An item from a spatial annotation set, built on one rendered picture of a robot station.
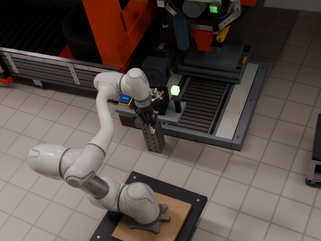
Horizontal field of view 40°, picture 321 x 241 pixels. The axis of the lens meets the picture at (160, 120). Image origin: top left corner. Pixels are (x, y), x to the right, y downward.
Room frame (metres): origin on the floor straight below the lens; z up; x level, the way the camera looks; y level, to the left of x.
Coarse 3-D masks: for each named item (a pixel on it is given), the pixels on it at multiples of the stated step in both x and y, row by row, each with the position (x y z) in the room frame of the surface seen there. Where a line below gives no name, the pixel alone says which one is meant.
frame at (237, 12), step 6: (234, 0) 2.31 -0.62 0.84; (168, 6) 2.55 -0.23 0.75; (174, 6) 2.58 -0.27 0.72; (234, 6) 2.31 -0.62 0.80; (240, 6) 2.30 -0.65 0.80; (174, 12) 2.53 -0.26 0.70; (180, 12) 2.56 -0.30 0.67; (234, 12) 2.31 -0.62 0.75; (240, 12) 2.29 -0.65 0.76; (186, 18) 2.55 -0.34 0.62; (222, 18) 2.41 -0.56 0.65; (228, 18) 2.33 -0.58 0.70; (234, 18) 2.31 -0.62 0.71; (192, 24) 2.47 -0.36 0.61; (198, 24) 2.45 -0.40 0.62; (204, 24) 2.43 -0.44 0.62; (210, 24) 2.42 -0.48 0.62; (222, 24) 2.36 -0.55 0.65; (210, 30) 2.40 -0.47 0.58
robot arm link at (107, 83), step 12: (108, 72) 1.71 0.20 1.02; (96, 84) 1.67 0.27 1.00; (108, 84) 1.61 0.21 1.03; (108, 96) 1.57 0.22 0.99; (96, 108) 1.49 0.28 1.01; (108, 108) 1.47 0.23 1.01; (108, 120) 1.36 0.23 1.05; (108, 132) 1.28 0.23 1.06; (96, 144) 1.20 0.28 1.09; (108, 144) 1.23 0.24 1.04
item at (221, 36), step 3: (225, 27) 2.46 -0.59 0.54; (228, 27) 2.47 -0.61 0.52; (222, 30) 2.43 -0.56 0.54; (225, 30) 2.43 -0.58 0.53; (228, 30) 2.46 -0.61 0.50; (219, 33) 2.40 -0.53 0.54; (222, 33) 2.40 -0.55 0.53; (225, 33) 2.41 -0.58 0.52; (216, 36) 2.40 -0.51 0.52; (219, 36) 2.38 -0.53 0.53; (222, 36) 2.37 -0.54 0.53; (225, 36) 2.40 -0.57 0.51; (216, 39) 2.39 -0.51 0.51; (219, 39) 2.37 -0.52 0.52; (222, 39) 2.37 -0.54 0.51; (219, 42) 2.35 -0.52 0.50
